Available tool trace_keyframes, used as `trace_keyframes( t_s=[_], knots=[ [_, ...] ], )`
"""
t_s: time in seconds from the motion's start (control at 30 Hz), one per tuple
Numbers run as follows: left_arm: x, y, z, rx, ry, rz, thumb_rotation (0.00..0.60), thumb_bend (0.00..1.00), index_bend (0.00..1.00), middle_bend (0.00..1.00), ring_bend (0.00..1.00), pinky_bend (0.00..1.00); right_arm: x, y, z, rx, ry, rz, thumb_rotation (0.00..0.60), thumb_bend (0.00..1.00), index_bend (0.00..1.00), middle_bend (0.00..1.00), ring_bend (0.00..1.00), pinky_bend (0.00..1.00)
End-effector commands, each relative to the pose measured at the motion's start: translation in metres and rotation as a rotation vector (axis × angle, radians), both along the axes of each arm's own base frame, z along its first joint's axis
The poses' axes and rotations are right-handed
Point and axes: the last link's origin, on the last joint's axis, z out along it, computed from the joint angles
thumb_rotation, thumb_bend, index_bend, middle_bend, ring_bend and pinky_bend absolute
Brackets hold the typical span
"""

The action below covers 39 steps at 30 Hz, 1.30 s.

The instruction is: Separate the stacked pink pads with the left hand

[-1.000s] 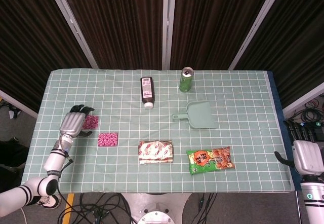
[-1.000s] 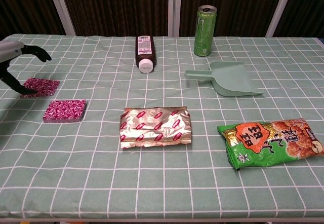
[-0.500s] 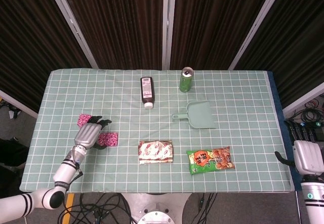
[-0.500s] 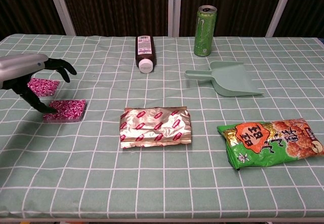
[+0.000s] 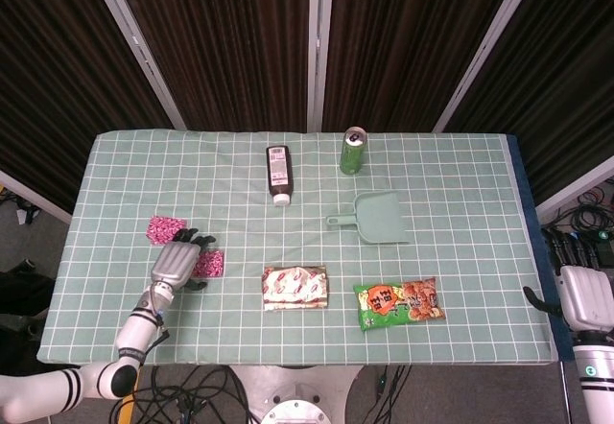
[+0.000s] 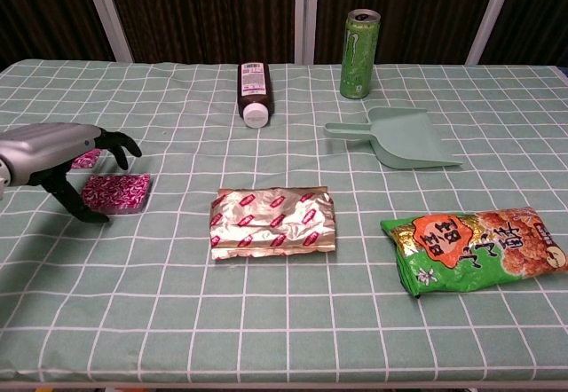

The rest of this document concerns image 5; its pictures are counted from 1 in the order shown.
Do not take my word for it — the black bulky object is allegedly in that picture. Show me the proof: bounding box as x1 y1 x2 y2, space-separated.
0 259 57 364

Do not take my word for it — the white screen frame post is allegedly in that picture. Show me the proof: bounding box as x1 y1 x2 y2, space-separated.
0 168 74 225
84 0 187 131
306 0 336 133
430 0 547 133
533 153 614 216

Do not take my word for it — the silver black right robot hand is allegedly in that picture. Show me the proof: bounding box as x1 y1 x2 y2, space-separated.
522 229 614 334

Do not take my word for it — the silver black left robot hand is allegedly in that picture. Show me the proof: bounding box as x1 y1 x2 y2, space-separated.
151 226 218 294

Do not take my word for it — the mint green plastic dustpan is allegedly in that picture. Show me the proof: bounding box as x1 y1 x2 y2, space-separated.
325 190 412 246

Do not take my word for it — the green white checked tablecloth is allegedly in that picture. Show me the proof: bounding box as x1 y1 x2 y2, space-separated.
36 129 560 365

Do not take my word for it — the dark brown ribbed screen panel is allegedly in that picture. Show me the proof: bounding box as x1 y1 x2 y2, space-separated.
445 0 614 205
0 0 175 207
320 0 525 133
106 0 314 133

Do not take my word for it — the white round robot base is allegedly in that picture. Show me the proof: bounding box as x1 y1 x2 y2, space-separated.
228 365 366 424

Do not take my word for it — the green drink can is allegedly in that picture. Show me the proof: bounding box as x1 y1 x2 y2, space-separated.
339 126 370 177

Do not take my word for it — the silver red foil packet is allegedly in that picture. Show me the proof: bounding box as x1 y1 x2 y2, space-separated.
261 264 333 313

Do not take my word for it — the black floor cable bundle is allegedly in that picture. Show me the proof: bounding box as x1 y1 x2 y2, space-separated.
540 179 614 252
353 365 414 424
108 365 251 424

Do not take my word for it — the green orange snack bag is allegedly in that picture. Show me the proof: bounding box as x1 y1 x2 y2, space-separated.
352 276 447 334

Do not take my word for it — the brown bottle white cap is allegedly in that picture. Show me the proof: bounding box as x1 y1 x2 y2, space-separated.
265 144 294 208

